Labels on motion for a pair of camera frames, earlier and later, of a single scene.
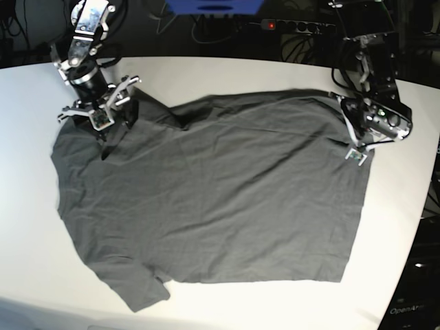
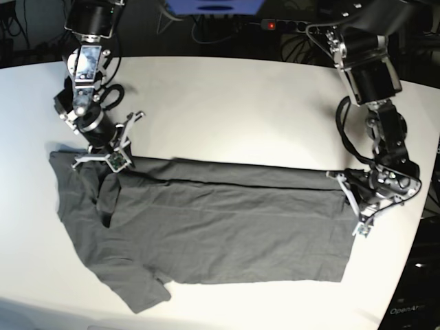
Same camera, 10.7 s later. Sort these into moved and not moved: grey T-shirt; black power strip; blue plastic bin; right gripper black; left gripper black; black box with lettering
Moved: grey T-shirt; left gripper black; right gripper black
Not moved: black box with lettering; black power strip; blue plastic bin
